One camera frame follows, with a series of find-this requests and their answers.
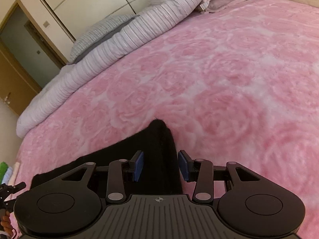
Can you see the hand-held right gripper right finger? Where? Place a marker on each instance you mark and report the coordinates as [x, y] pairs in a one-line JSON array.
[[183, 166]]

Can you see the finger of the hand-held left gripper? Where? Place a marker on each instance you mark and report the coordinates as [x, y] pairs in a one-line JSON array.
[[20, 186]]

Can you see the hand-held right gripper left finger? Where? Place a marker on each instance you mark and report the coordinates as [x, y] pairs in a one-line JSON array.
[[139, 166]]

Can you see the black knitted cardigan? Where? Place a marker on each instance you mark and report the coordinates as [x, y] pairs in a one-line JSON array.
[[159, 142]]

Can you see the person's left hand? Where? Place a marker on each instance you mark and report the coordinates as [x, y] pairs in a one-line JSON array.
[[5, 220]]

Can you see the light blue folded garment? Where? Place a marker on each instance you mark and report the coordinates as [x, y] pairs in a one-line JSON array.
[[8, 175]]

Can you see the cream folded garment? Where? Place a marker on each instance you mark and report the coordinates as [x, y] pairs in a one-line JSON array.
[[16, 169]]

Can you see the green knitted folded garment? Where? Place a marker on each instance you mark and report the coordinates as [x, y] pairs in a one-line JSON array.
[[3, 169]]

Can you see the pink floral blanket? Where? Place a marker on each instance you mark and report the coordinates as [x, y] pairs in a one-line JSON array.
[[224, 79]]

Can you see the wooden door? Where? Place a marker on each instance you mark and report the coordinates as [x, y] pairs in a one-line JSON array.
[[12, 79]]

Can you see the lilac striped quilt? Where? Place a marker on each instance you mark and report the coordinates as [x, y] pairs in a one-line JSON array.
[[112, 44]]

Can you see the grey checked pillow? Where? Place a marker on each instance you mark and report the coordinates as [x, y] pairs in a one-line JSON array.
[[99, 29]]

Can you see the cream wardrobe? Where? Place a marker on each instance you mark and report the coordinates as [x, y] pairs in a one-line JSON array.
[[87, 0]]

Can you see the small wall switch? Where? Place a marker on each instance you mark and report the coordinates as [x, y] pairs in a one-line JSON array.
[[46, 24]]

